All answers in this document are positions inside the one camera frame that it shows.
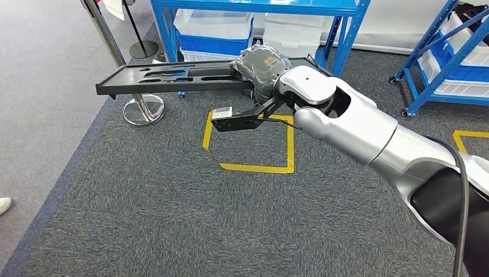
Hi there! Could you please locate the black plastic panel part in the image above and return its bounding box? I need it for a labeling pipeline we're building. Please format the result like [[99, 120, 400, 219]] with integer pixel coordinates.
[[95, 57, 333, 96]]

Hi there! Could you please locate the blue metal shelf rack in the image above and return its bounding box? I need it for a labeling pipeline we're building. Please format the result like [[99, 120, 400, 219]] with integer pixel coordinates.
[[149, 0, 372, 97]]

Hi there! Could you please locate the blue wheeled shelf rack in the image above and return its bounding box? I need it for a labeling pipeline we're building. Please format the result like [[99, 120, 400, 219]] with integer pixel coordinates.
[[389, 0, 489, 117]]

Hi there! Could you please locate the yellow floor tape square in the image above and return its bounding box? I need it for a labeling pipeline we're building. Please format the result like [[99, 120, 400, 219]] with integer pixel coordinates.
[[201, 110, 296, 175]]

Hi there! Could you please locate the translucent white plastic crate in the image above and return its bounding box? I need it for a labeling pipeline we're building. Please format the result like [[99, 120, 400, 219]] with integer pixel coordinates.
[[174, 9, 255, 40]]

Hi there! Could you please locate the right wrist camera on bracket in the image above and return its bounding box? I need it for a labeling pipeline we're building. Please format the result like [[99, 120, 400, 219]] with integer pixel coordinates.
[[210, 97, 287, 133]]

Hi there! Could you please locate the thin black camera cable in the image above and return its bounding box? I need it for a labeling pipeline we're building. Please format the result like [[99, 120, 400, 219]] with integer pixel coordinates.
[[258, 117, 303, 132]]

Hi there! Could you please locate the chrome stanchion post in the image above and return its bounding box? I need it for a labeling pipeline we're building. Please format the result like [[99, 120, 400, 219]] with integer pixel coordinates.
[[80, 0, 165, 128]]

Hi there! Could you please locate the dark stanchion post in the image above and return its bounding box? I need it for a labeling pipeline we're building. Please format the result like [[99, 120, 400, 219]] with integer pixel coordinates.
[[122, 0, 159, 59]]

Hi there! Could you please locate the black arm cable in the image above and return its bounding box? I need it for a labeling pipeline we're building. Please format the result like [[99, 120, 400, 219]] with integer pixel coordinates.
[[424, 136, 471, 277]]

